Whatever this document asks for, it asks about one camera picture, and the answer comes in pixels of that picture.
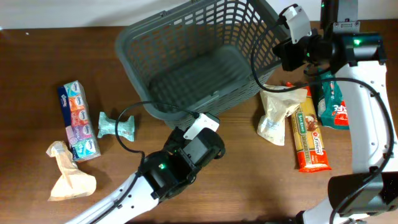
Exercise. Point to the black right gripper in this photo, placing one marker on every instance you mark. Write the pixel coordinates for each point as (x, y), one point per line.
(285, 54)

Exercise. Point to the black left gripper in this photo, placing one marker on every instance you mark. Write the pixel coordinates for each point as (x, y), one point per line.
(173, 139)

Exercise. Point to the green Nescafe coffee bag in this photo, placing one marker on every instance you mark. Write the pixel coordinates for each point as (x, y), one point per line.
(330, 105)

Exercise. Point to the beige paper pouch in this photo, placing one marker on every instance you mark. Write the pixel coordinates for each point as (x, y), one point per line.
(277, 107)
(73, 183)

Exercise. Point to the grey plastic basket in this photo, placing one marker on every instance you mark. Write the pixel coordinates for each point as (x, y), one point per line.
(203, 56)

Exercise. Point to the San Remo spaghetti packet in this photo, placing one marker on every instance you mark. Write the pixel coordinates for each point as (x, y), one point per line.
(310, 149)

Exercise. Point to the Kleenex tissue multipack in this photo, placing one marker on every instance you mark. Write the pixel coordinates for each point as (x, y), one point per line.
(79, 129)

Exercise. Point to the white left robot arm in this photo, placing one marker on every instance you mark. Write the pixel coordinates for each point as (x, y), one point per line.
(162, 175)

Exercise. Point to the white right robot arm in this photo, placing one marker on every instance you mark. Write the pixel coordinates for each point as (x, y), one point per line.
(357, 62)

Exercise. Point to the mint green wipes packet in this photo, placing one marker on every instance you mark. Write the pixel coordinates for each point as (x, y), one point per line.
(108, 126)

